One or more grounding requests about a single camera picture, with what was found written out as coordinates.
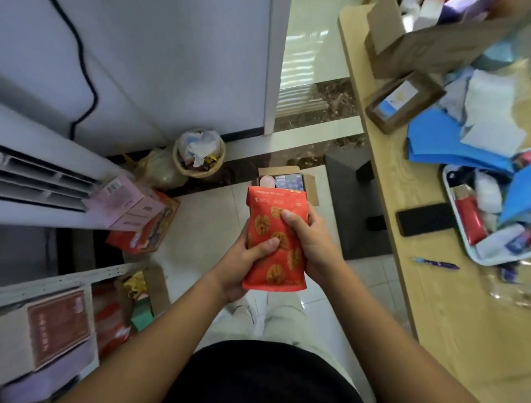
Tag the person's left hand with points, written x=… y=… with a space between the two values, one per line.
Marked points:
x=236 y=270

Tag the person's white shoe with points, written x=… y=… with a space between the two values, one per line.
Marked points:
x=247 y=314

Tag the crumpled brown carton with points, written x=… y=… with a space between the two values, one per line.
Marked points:
x=440 y=41

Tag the person's grey trousers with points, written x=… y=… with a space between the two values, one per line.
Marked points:
x=282 y=320

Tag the person's right hand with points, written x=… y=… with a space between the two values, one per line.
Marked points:
x=322 y=249

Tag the white metal shelving unit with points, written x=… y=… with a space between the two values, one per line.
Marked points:
x=58 y=286

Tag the black flat device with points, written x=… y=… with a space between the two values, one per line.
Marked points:
x=425 y=218

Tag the red patterned bag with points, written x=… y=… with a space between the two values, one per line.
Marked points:
x=278 y=241

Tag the person's right forearm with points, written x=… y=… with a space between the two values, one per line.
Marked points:
x=390 y=340

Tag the brown cardboard box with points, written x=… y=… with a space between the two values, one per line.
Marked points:
x=313 y=189

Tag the white tray of clutter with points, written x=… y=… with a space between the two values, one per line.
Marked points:
x=489 y=241

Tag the pink cylinder canister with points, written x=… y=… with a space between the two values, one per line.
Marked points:
x=267 y=180

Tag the person's black clothing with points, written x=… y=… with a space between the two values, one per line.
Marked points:
x=265 y=374

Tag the pink carton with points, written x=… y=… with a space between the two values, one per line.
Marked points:
x=124 y=203

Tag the dark grey furniture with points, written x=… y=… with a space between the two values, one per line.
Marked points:
x=357 y=199

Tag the colourful flat box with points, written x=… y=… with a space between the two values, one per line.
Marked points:
x=153 y=228

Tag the blue pen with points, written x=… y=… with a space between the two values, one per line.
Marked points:
x=436 y=263

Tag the red tube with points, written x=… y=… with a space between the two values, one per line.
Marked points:
x=470 y=216

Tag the blue folder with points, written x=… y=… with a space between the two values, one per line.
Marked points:
x=440 y=137

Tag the wooden tray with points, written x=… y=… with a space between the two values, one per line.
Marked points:
x=402 y=100

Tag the waste basket with rubbish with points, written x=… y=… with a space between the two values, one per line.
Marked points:
x=199 y=154

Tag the person's left forearm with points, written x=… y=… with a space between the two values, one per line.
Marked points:
x=141 y=349

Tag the light wooden table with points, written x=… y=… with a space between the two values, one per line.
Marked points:
x=431 y=307

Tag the white standing air conditioner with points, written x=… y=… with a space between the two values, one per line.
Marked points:
x=41 y=174

